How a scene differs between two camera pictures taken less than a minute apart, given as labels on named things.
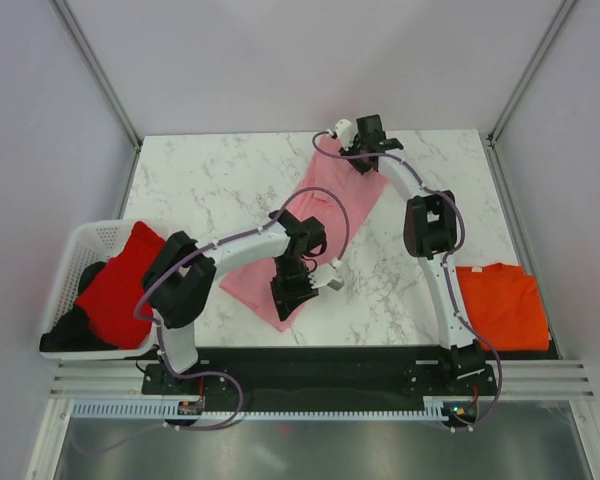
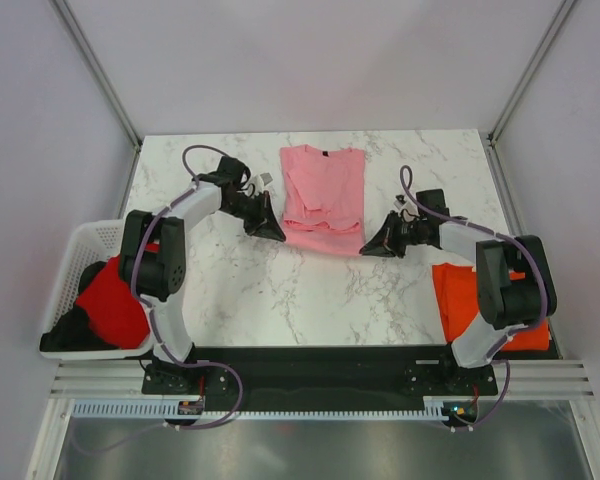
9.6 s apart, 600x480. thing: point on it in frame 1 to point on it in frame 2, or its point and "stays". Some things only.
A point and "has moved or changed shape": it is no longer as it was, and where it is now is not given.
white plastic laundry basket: (91, 243) stays
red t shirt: (110, 298) stays
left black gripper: (286, 300) to (266, 224)
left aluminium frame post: (97, 70) stays
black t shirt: (74, 331) stays
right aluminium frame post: (561, 13) stays
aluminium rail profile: (548, 379) stays
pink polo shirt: (337, 195) has moved or changed shape
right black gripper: (348, 155) to (384, 243)
